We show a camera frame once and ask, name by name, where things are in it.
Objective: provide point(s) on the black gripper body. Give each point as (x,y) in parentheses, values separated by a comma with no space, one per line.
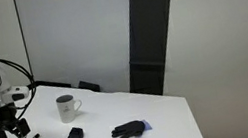
(3,114)

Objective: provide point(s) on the blue cloth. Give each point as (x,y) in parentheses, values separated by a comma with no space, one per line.
(147,125)

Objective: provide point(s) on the white mug with dark inside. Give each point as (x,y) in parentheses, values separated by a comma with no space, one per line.
(66,110)

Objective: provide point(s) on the dark wall pillar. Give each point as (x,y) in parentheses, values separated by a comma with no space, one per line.
(148,34)

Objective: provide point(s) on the black glove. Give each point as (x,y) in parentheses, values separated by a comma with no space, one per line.
(129,130)

